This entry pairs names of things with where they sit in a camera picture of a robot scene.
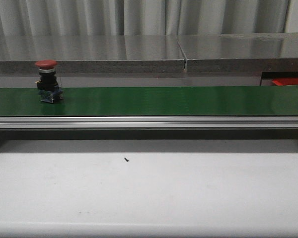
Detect red mushroom push button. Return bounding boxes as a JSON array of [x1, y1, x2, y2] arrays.
[[35, 59, 63, 104]]

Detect grey stone slab right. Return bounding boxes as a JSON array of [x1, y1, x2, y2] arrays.
[[178, 33, 298, 73]]

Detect grey stone slab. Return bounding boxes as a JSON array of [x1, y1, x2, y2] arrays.
[[0, 36, 185, 75], [178, 33, 298, 73]]

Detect green conveyor belt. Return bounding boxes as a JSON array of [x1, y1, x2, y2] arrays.
[[0, 86, 298, 117]]

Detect red plastic tray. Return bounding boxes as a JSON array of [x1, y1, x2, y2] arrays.
[[272, 77, 298, 86]]

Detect grey stone slab left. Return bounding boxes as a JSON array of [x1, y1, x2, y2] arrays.
[[0, 36, 185, 75]]

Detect grey curtain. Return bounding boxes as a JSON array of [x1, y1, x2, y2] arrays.
[[0, 0, 298, 36]]

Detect aluminium conveyor frame rail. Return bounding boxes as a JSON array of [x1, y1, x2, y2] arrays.
[[0, 116, 298, 130]]

